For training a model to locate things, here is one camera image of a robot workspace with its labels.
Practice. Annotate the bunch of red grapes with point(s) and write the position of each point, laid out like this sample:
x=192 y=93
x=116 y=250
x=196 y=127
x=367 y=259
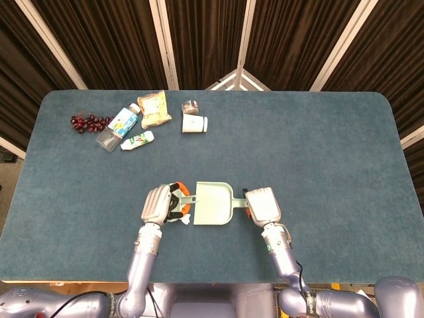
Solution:
x=87 y=123

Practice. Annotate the mint green hand broom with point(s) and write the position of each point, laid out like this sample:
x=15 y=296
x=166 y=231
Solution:
x=189 y=199

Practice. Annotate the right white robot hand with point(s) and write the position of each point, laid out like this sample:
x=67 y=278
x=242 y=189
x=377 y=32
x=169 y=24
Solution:
x=263 y=205

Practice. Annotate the clear bottle with blue label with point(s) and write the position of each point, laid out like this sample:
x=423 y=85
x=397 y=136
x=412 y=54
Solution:
x=122 y=124

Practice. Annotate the brown cardboard box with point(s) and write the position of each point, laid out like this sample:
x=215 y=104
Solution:
x=83 y=287

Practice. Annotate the blue felt table cover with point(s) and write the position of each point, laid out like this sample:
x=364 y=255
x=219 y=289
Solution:
x=314 y=165

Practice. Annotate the white tissue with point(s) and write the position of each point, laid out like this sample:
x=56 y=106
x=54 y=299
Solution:
x=186 y=219

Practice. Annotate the small white green-label bottle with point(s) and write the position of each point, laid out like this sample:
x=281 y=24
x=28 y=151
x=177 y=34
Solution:
x=137 y=140

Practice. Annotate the mint green dustpan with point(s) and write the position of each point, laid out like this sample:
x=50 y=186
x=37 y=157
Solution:
x=212 y=203

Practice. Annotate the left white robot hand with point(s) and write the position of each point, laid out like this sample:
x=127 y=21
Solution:
x=155 y=205

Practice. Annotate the left lavender robot arm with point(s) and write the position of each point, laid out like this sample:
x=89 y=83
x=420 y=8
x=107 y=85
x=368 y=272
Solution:
x=142 y=265

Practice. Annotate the white partition frame bar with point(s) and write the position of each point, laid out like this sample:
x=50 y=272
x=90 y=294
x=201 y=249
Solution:
x=412 y=136
x=11 y=147

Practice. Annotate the lavender robot torso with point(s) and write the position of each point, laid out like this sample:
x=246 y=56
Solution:
x=205 y=304

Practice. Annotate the dark brown pleated curtain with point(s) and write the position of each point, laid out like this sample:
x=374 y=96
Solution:
x=106 y=43
x=205 y=39
x=391 y=59
x=291 y=43
x=20 y=83

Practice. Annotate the right lavender robot arm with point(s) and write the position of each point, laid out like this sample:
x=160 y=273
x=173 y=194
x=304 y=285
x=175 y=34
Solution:
x=281 y=258

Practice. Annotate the beige snack bag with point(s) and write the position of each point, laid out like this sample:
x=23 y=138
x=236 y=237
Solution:
x=154 y=111

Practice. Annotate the white partition post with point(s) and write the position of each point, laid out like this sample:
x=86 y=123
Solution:
x=243 y=49
x=164 y=43
x=341 y=46
x=49 y=43

